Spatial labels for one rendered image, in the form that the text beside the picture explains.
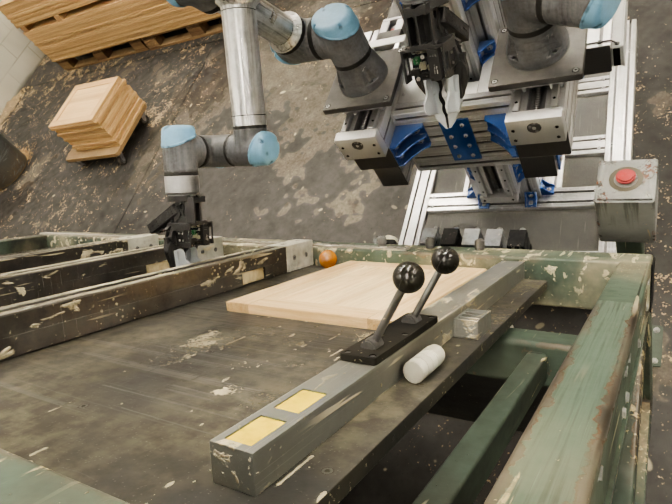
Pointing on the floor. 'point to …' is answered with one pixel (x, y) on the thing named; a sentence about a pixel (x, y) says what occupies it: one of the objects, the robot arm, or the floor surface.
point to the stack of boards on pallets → (104, 27)
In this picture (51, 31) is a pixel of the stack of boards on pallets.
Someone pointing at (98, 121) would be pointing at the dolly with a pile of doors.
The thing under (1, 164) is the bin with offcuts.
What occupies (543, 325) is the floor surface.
